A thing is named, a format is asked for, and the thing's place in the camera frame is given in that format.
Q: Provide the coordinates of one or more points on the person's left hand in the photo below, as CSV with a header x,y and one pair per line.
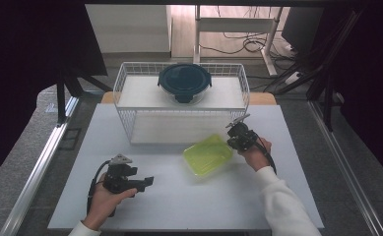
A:
x,y
102,205

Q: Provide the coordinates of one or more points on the white desk frame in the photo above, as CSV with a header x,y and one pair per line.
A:
x,y
235,24

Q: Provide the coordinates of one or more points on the white power strip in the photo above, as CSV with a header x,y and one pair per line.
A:
x,y
293,78

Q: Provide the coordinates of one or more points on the aluminium rail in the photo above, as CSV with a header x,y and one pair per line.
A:
x,y
346,170
38,173

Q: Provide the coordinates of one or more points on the black metal stand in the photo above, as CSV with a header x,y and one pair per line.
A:
x,y
61,101
327,101

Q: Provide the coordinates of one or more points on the green plastic food container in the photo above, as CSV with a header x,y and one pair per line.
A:
x,y
207,155

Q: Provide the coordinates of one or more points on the white cabinet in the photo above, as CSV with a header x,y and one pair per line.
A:
x,y
130,28

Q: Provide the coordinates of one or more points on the person's right hand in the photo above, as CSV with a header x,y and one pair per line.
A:
x,y
256,157

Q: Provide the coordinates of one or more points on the black curtain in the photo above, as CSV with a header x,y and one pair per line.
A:
x,y
372,82
21,65

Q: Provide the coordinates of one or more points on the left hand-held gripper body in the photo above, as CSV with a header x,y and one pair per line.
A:
x,y
116,178

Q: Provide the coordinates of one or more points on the wooden board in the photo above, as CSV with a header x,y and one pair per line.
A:
x,y
261,98

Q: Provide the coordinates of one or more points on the round glass container blue lid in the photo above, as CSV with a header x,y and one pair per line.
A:
x,y
184,80

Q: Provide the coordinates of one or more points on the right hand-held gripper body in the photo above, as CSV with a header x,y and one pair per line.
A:
x,y
244,136

